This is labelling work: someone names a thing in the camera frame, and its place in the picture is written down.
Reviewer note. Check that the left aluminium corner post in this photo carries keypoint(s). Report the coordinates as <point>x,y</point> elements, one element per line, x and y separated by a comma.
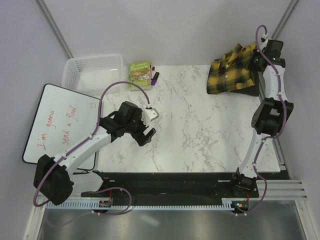
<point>54,28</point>

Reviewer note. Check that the aluminium corner post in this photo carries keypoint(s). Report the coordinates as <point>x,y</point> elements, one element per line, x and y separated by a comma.
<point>54,28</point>
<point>285,18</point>

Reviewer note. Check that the yellow plaid long sleeve shirt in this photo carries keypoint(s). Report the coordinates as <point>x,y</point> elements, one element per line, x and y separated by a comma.
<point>230,72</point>

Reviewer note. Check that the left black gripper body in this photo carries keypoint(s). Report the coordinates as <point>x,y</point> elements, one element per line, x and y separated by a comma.
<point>137,130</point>

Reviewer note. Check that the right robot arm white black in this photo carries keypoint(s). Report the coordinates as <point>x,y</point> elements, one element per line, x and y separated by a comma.
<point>269,120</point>

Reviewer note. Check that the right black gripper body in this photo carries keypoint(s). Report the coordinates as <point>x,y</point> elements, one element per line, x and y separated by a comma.
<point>255,60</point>

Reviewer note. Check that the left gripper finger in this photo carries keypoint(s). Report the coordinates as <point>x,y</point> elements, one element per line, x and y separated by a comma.
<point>143,140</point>
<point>150,133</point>

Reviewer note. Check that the green treehouse book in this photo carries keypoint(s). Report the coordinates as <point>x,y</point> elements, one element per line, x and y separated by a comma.
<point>139,73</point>

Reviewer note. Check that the right aluminium corner post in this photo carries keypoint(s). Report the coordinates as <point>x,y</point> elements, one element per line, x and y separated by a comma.
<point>285,18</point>

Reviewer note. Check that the red capped marker pen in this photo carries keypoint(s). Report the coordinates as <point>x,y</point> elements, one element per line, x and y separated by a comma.
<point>152,72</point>

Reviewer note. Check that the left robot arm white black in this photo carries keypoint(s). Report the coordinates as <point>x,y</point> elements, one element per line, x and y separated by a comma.
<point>55,176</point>

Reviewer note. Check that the whiteboard with red writing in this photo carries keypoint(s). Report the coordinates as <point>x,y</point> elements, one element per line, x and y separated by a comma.
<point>63,118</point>

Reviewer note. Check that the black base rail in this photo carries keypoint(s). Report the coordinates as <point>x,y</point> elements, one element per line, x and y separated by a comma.
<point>169,188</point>

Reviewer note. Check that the white slotted cable duct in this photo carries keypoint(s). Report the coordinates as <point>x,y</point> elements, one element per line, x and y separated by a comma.
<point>87,203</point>

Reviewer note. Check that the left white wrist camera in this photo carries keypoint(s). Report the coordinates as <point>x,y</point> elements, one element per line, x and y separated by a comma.
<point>149,115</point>

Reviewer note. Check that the folded dark striped shirt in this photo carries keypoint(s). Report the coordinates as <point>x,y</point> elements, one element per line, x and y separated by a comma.
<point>253,91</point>

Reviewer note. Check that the purple highlighter marker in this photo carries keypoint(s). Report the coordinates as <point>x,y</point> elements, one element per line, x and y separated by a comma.
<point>155,78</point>

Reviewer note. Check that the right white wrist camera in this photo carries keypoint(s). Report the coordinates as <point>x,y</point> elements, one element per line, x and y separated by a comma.
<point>264,39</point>

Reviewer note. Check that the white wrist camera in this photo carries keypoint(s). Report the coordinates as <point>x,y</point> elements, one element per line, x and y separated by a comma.
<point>149,115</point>
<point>264,39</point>

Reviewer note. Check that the white plastic basket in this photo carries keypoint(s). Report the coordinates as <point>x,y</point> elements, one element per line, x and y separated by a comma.
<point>91,75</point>

